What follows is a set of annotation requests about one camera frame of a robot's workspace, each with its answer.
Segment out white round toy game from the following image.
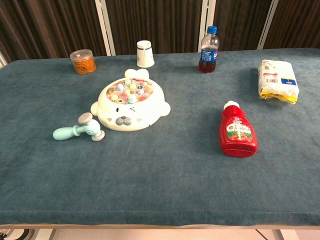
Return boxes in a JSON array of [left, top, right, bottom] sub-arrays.
[[90, 68, 172, 132]]

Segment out white paper cup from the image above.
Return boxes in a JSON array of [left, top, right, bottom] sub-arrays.
[[136, 40, 155, 68]]

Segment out teal toy mallet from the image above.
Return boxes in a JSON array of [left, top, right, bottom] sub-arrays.
[[52, 112, 106, 143]]

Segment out blue tablecloth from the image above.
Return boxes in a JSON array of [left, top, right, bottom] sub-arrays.
[[0, 47, 320, 227]]

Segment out white and yellow food bag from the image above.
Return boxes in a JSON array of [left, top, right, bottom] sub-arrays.
[[257, 59, 300, 105]]

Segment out red ketchup bottle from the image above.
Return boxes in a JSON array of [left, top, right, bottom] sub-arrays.
[[219, 100, 259, 158]]

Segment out cola bottle with blue cap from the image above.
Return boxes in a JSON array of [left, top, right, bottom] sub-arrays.
[[198, 25, 220, 74]]

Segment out clear jar with orange contents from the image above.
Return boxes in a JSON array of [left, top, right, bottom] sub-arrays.
[[69, 49, 97, 75]]

